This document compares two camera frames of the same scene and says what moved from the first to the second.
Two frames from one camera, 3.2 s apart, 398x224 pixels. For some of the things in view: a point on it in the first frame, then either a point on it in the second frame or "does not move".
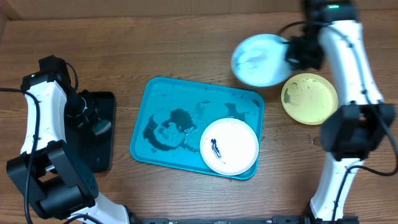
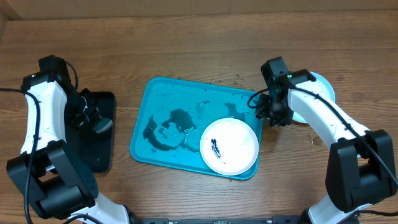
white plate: [229, 146] does not move
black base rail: [283, 219] does not move
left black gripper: [79, 122] does not move
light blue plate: [260, 60] to [325, 86]
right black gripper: [293, 60] to [263, 112]
